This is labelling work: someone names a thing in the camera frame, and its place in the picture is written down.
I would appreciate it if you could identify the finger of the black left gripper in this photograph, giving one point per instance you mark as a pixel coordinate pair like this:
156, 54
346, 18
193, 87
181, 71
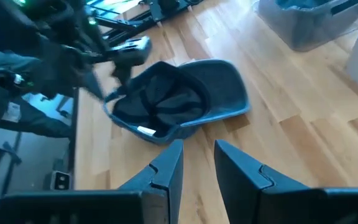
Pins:
129, 51
92, 84

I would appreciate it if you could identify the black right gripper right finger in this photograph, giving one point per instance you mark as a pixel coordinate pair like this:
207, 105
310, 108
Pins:
291, 205

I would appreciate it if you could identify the clear plastic bin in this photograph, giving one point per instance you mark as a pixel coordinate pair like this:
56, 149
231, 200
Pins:
291, 28

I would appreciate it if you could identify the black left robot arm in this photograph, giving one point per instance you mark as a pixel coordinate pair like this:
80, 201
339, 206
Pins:
5, 21

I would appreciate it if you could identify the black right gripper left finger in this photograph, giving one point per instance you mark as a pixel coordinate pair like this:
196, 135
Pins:
73, 208

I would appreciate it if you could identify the blue denim jeans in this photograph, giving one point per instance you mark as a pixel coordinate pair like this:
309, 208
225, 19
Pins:
222, 90

